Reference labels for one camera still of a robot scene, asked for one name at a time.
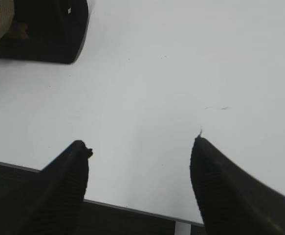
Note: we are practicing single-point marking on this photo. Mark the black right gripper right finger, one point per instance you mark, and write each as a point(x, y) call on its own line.
point(231, 201)

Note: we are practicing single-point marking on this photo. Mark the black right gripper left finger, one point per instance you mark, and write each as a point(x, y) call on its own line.
point(50, 203)

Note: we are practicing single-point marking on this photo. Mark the black tote bag with bears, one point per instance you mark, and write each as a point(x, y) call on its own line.
point(56, 28)

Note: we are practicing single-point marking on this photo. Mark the white table leg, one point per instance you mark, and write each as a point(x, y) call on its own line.
point(182, 228)

